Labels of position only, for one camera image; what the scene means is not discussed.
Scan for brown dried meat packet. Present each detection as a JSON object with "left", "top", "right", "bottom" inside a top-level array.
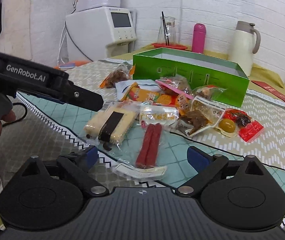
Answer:
[{"left": 175, "top": 96, "right": 226, "bottom": 138}]

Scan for white water dispenser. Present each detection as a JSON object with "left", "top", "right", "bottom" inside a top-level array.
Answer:
[{"left": 65, "top": 0, "right": 136, "bottom": 61}]

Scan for green cardboard box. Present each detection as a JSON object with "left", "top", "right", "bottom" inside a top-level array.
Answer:
[{"left": 133, "top": 48, "right": 249, "bottom": 107}]

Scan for pink thermos bottle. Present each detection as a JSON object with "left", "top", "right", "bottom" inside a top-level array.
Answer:
[{"left": 191, "top": 23, "right": 207, "bottom": 54}]

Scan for patterned tablecloth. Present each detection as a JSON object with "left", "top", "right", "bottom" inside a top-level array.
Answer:
[{"left": 0, "top": 43, "right": 285, "bottom": 238}]

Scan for pink-edged mixed nut bag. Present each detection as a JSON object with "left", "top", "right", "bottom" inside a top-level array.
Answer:
[{"left": 156, "top": 74, "right": 194, "bottom": 100}]

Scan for black straws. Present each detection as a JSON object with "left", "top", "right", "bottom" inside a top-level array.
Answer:
[{"left": 162, "top": 11, "right": 170, "bottom": 46}]

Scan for red envelope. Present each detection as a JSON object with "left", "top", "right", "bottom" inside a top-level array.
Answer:
[{"left": 252, "top": 80, "right": 285, "bottom": 102}]

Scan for clear cracker pack black label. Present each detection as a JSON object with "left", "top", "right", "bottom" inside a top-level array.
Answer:
[{"left": 83, "top": 100, "right": 141, "bottom": 151}]

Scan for orange-edged brown snack bag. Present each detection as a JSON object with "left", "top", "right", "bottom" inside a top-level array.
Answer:
[{"left": 99, "top": 63, "right": 135, "bottom": 88}]

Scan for orange yellow snack packet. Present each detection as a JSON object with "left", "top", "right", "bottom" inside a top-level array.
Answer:
[{"left": 120, "top": 83, "right": 178, "bottom": 106}]

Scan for red sausage sticks pack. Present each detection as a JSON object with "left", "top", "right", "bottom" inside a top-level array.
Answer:
[{"left": 135, "top": 123, "right": 162, "bottom": 169}]

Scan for red candy egg packet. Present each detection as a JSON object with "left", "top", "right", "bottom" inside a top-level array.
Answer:
[{"left": 215, "top": 108, "right": 264, "bottom": 143}]

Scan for red plastic basket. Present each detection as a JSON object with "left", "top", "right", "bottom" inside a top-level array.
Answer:
[{"left": 152, "top": 42, "right": 188, "bottom": 50}]

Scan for white cake packet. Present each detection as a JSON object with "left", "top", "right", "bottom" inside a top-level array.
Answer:
[{"left": 139, "top": 105, "right": 179, "bottom": 127}]

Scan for white foil snack bag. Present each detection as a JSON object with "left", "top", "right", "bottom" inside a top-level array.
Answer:
[{"left": 115, "top": 80, "right": 161, "bottom": 101}]

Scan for orange plastic basin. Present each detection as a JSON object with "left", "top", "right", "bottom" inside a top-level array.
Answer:
[{"left": 54, "top": 61, "right": 91, "bottom": 71}]

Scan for cream thermal carafe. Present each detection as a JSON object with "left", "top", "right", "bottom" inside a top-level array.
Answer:
[{"left": 228, "top": 21, "right": 261, "bottom": 76}]

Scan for clear glass pitcher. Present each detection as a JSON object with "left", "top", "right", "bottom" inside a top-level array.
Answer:
[{"left": 157, "top": 16, "right": 176, "bottom": 46}]

